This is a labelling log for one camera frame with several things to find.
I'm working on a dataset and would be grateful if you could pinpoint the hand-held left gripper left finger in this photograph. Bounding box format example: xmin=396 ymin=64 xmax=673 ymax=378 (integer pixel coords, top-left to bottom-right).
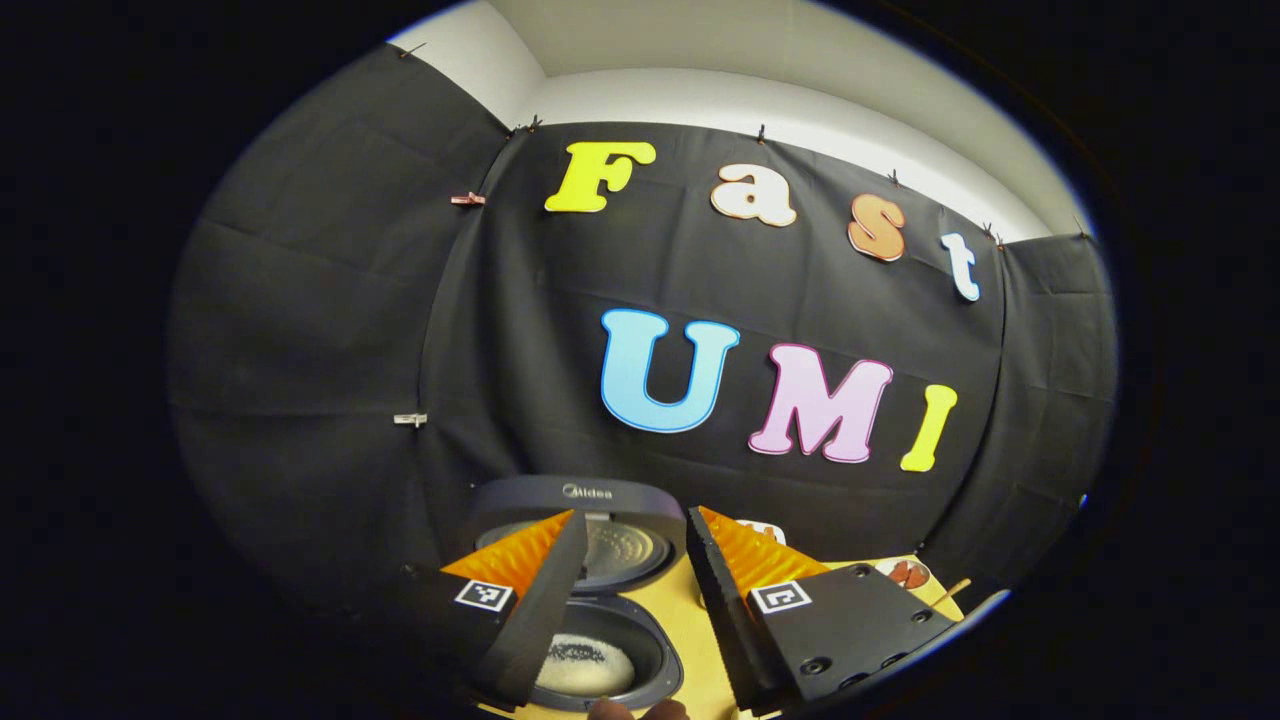
xmin=400 ymin=508 xmax=589 ymax=713

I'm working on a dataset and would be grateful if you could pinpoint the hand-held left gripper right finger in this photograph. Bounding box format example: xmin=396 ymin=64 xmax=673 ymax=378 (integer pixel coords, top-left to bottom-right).
xmin=685 ymin=505 xmax=959 ymax=714

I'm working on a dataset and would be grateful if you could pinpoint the white rice portion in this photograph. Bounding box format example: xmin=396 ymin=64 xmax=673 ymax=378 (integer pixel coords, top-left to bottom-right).
xmin=535 ymin=633 xmax=637 ymax=698

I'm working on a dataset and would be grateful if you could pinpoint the dark lidded rice cooker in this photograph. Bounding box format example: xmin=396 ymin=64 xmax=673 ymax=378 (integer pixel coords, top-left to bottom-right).
xmin=465 ymin=475 xmax=691 ymax=713

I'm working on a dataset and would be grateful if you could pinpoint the white round plate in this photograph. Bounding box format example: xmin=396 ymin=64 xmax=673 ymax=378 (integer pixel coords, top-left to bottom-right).
xmin=875 ymin=557 xmax=934 ymax=592

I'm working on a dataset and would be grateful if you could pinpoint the black backdrop cloth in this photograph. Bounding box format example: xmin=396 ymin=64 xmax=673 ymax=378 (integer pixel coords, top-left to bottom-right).
xmin=168 ymin=45 xmax=1119 ymax=621

